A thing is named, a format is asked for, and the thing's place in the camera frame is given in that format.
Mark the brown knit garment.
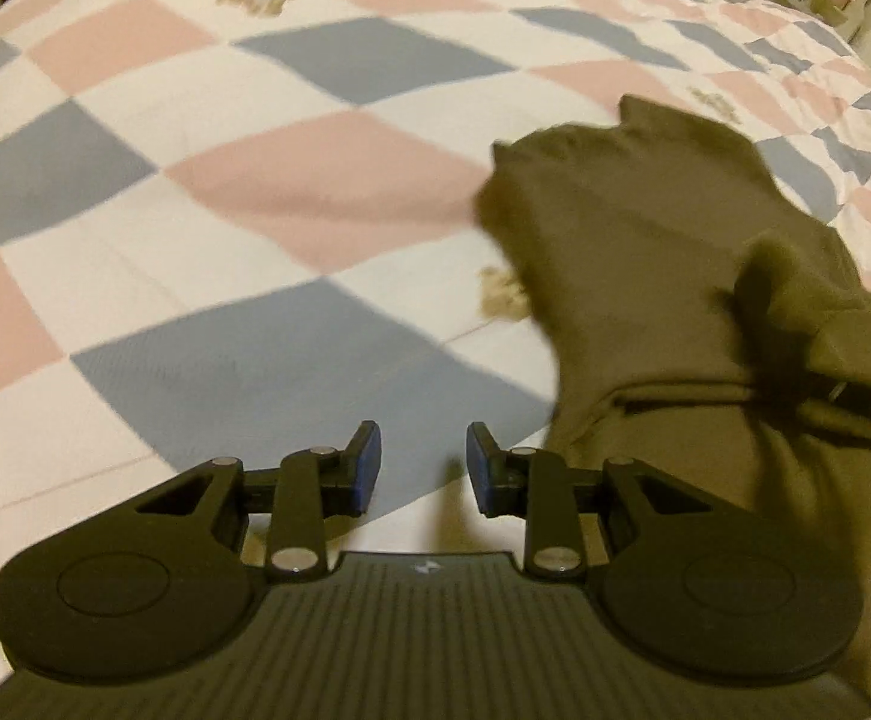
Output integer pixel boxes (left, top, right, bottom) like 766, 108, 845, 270
476, 96, 871, 699

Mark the checkered pink blue white quilt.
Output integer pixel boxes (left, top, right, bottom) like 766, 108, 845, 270
0, 0, 871, 684

